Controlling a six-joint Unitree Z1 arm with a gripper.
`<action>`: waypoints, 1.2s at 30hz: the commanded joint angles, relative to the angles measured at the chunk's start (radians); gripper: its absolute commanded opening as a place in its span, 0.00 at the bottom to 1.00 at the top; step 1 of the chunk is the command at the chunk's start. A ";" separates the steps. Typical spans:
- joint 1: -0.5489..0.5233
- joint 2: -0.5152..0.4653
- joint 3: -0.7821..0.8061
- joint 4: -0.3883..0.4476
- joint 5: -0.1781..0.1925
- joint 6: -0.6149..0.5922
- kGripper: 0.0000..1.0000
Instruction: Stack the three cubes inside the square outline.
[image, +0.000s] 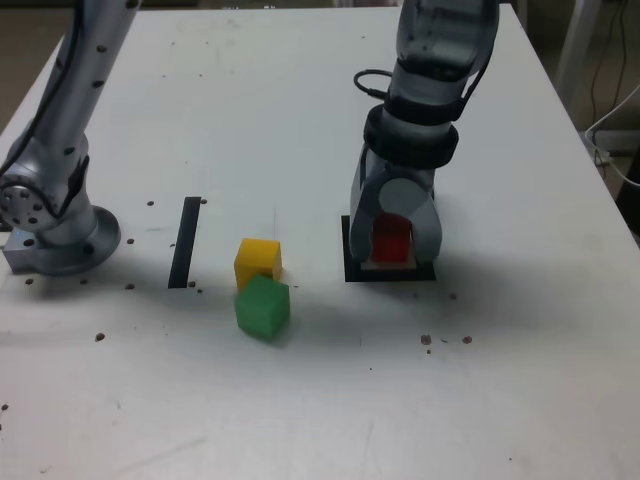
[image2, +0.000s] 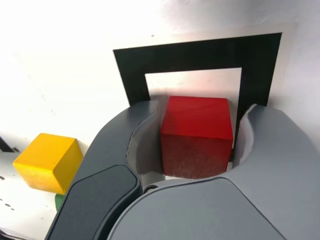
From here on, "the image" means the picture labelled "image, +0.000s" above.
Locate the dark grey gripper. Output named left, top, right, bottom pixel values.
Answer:
left=348, top=143, right=445, bottom=265

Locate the red cube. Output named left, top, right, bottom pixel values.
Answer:
left=370, top=212, right=414, bottom=265

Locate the yellow cube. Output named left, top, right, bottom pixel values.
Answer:
left=233, top=238, right=284, bottom=291

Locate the green cube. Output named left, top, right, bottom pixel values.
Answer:
left=234, top=274, right=292, bottom=343

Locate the black tape square outline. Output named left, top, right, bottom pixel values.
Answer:
left=341, top=214, right=437, bottom=285

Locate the black tape strip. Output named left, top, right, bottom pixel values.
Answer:
left=167, top=196, right=202, bottom=290

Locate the black camera cable loop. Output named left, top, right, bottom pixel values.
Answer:
left=353, top=69, right=396, bottom=101

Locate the white background cable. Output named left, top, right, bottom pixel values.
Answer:
left=583, top=83, right=640, bottom=189

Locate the black background cable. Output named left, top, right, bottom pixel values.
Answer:
left=591, top=0, right=629, bottom=121

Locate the white background post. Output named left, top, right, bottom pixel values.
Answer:
left=554, top=0, right=602, bottom=109

